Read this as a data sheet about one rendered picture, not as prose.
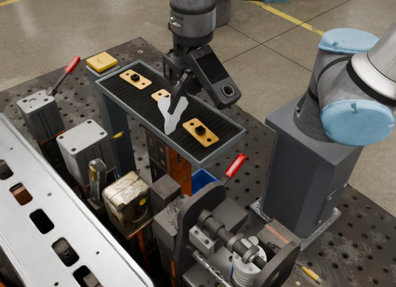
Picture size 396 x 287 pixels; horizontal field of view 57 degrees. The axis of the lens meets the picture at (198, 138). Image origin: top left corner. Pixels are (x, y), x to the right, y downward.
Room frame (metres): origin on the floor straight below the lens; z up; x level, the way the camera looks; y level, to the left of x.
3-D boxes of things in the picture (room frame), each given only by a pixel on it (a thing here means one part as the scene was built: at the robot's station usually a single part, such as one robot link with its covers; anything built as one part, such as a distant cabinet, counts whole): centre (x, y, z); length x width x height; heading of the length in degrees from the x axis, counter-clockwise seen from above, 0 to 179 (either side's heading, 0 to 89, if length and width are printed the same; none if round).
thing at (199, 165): (0.65, 0.07, 1.16); 0.37 x 0.14 x 0.02; 44
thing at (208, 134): (0.56, -0.01, 1.17); 0.08 x 0.04 x 0.01; 37
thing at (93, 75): (0.83, 0.25, 0.92); 0.08 x 0.08 x 0.44; 44
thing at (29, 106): (0.79, 0.45, 0.88); 0.11 x 0.10 x 0.36; 134
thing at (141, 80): (0.74, 0.15, 1.17); 0.08 x 0.04 x 0.01; 48
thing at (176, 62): (0.58, 0.01, 1.33); 0.09 x 0.08 x 0.12; 37
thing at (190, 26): (0.57, 0.01, 1.41); 0.08 x 0.08 x 0.05
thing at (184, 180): (0.65, 0.07, 0.92); 0.10 x 0.08 x 0.45; 44
